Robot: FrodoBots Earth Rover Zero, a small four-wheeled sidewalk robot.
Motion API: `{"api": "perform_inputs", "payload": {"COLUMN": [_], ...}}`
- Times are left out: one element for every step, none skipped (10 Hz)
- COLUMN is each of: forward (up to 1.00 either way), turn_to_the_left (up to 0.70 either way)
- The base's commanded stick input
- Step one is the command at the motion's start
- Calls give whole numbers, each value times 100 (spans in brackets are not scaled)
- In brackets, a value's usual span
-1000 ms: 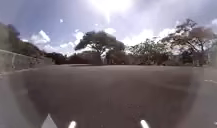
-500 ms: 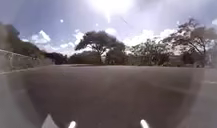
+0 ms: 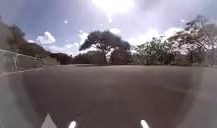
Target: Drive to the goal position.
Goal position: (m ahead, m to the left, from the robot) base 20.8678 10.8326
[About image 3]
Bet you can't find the large dark tree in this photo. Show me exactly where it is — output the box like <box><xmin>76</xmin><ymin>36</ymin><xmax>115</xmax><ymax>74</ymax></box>
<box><xmin>78</xmin><ymin>29</ymin><xmax>132</xmax><ymax>65</ymax></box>

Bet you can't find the grey asphalt road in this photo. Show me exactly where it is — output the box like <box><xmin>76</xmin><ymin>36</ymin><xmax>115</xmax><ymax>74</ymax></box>
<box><xmin>0</xmin><ymin>63</ymin><xmax>217</xmax><ymax>128</ymax></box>

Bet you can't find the dark bush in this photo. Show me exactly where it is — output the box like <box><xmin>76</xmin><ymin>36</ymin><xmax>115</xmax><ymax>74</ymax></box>
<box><xmin>49</xmin><ymin>52</ymin><xmax>74</xmax><ymax>66</ymax></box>

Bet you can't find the robot's own part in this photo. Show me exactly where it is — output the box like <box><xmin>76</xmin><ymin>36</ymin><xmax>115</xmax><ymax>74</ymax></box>
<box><xmin>68</xmin><ymin>120</ymin><xmax>77</xmax><ymax>128</ymax></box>
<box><xmin>140</xmin><ymin>119</ymin><xmax>150</xmax><ymax>128</ymax></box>

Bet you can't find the row of trees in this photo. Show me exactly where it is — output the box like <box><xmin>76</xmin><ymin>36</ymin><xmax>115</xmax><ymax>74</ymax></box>
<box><xmin>130</xmin><ymin>14</ymin><xmax>217</xmax><ymax>67</ymax></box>

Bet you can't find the dark wooded slope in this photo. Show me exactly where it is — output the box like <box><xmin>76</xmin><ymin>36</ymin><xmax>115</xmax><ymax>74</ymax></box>
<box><xmin>0</xmin><ymin>13</ymin><xmax>50</xmax><ymax>60</ymax></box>

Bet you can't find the grey concrete wall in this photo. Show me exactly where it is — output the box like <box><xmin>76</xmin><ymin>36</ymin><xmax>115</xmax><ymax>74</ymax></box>
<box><xmin>0</xmin><ymin>48</ymin><xmax>60</xmax><ymax>75</ymax></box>

